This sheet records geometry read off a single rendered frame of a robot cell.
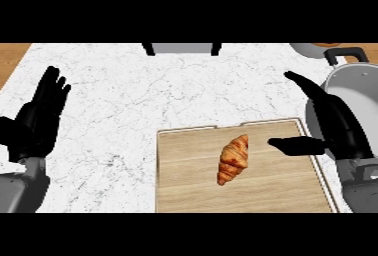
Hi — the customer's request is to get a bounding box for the grey round bowl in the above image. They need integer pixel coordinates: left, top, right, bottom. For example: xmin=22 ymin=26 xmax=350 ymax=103
xmin=288 ymin=43 xmax=342 ymax=60

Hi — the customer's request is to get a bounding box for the golden brown croissant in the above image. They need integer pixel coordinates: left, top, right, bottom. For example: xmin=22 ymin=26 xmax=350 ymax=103
xmin=215 ymin=133 xmax=249 ymax=187

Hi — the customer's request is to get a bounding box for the grey pot with black handles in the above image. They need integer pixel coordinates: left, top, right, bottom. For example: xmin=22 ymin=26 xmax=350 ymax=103
xmin=304 ymin=47 xmax=378 ymax=158

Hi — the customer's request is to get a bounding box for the grey appliance with black legs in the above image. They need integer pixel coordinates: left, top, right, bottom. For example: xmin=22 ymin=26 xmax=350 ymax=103
xmin=140 ymin=43 xmax=223 ymax=57

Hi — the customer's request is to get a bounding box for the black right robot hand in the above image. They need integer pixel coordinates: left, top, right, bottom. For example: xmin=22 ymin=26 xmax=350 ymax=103
xmin=267 ymin=70 xmax=375 ymax=160

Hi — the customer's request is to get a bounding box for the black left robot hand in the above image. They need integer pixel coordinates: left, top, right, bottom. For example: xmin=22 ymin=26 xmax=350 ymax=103
xmin=0 ymin=65 xmax=72 ymax=164

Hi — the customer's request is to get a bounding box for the pale wooden tray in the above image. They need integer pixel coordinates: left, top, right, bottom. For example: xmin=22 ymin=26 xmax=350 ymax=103
xmin=155 ymin=117 xmax=341 ymax=214

